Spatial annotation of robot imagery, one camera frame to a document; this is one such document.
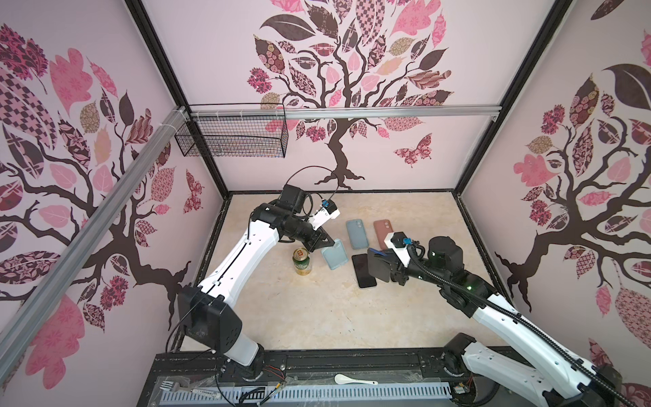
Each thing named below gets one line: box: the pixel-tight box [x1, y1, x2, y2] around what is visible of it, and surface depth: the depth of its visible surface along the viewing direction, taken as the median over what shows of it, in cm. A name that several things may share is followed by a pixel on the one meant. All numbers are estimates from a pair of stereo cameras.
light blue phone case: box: [345, 218, 369, 250], surface depth 109 cm
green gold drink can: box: [292, 247, 312, 276], surface depth 89 cm
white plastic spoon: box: [333, 373, 379, 385], surface depth 72 cm
